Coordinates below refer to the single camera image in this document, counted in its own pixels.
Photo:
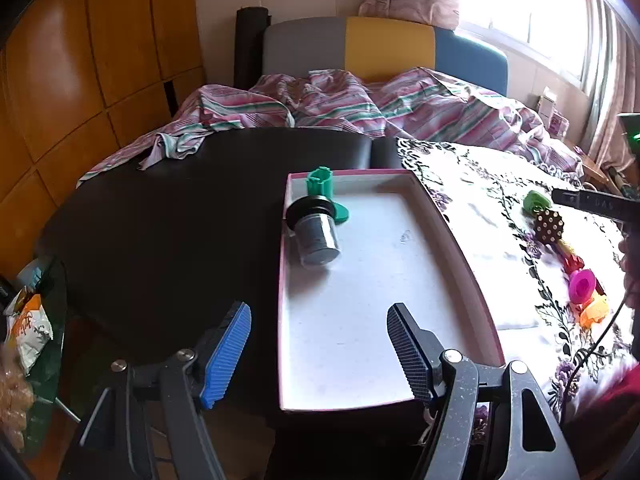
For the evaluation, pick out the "snack bags pile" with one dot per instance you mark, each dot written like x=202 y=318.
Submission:
x=33 y=317

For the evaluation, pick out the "white floral embroidered tablecloth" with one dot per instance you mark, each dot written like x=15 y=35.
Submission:
x=480 y=192

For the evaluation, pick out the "grey yellow blue sofa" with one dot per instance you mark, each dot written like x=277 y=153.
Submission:
x=378 y=49

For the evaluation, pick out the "red plastic toy piece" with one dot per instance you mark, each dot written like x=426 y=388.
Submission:
x=571 y=261

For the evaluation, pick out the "wooden panelled wardrobe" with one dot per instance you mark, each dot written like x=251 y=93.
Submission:
x=79 y=80

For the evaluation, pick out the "magenta plastic cup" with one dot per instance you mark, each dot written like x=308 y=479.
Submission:
x=581 y=285

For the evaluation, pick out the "black rolled mat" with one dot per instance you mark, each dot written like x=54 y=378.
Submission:
x=250 y=26

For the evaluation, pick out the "striped pink green sheet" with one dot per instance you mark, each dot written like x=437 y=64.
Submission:
x=420 y=104

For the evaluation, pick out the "white green plug adapter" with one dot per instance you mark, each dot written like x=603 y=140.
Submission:
x=535 y=202

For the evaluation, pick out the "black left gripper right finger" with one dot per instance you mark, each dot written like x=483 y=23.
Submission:
x=418 y=352

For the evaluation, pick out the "brown polka dot object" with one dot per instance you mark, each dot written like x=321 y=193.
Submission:
x=548 y=226

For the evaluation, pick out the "pink shallow cardboard box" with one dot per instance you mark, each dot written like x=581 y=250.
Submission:
x=333 y=348

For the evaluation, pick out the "green plastic toy piece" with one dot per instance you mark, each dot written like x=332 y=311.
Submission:
x=320 y=183

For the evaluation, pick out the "orange building blocks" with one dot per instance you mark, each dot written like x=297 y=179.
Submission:
x=594 y=311

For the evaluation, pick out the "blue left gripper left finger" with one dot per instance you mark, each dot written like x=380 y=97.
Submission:
x=219 y=351

